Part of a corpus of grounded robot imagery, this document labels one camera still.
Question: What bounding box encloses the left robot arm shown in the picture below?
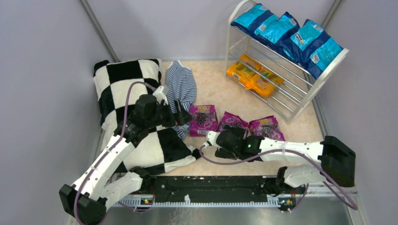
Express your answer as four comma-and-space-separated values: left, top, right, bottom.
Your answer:
59, 94, 192, 225

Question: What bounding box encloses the black white checkered pillow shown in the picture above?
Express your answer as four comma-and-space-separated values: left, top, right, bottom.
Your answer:
93, 58, 201, 175

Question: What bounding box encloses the white metal shoe rack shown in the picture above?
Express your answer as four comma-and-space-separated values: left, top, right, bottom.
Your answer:
225, 0, 349, 122

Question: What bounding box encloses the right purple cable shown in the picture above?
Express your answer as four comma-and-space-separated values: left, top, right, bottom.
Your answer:
199, 144, 359, 213

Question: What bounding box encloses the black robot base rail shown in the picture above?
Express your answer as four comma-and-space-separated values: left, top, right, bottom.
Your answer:
131, 176, 305, 203

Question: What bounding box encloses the purple cable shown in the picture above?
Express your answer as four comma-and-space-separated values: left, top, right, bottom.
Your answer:
73, 81, 156, 225
199, 144, 359, 213

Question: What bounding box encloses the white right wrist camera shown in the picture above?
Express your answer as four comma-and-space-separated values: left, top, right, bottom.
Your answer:
204, 131, 221, 148

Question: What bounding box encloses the purple grape candy bag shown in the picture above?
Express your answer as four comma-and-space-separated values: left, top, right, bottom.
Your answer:
248, 115, 285, 141
217, 112, 248, 132

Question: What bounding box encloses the blue candy bag front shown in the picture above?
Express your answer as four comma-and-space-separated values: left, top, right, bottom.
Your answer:
231, 3, 279, 36

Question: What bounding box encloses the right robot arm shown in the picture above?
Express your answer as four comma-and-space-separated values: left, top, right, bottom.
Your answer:
206, 128, 356, 188

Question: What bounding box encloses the orange candy bag under rack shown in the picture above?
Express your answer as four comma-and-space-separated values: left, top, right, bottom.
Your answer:
226, 54, 262, 85

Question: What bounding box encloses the blue white striped cloth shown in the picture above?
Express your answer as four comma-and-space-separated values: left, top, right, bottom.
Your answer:
164, 60, 198, 140

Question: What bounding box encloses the blue Slendy candy bag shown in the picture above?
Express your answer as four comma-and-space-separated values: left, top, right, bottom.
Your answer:
282, 19, 343, 79

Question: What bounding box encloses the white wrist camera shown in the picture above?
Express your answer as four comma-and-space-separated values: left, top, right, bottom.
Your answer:
204, 131, 221, 148
153, 85, 168, 105

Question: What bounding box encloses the orange 100 candy bag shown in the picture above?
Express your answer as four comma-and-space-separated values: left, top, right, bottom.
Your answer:
245, 67, 284, 98

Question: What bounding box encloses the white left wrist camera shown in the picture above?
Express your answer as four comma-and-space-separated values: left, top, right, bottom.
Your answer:
153, 85, 168, 105

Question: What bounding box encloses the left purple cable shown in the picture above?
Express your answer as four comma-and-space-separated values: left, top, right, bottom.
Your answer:
73, 81, 156, 225

